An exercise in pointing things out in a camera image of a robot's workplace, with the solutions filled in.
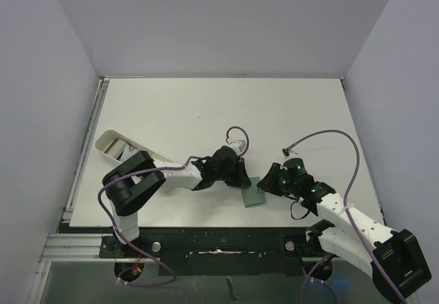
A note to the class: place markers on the aluminium front rail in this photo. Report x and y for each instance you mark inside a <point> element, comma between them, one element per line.
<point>71,248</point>

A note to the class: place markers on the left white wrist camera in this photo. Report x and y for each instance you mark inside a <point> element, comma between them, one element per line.
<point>238,146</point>

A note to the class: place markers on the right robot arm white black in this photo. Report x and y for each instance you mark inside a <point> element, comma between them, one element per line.
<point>392,259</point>

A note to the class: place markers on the aluminium rail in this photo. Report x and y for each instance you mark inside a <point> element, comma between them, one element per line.
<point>71,248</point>
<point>86,147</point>

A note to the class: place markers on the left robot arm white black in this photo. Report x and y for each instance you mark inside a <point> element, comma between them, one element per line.
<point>130,185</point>

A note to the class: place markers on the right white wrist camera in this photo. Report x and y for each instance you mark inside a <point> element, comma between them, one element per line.
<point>289,153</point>

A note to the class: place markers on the aluminium left side rail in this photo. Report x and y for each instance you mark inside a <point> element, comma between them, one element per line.
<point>86,147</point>

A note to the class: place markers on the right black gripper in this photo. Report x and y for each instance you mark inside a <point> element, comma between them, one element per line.
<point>275,179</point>

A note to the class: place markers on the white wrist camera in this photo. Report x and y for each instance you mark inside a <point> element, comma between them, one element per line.
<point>289,153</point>
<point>238,146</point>

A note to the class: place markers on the white oblong tray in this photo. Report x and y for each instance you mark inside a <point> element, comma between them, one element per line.
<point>130,149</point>

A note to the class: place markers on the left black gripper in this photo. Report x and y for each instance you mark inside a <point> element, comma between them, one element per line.
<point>241,179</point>

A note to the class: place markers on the green card holder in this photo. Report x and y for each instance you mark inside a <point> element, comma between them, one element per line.
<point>252,196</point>

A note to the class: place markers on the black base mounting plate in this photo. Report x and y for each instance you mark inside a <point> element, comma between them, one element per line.
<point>218,251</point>

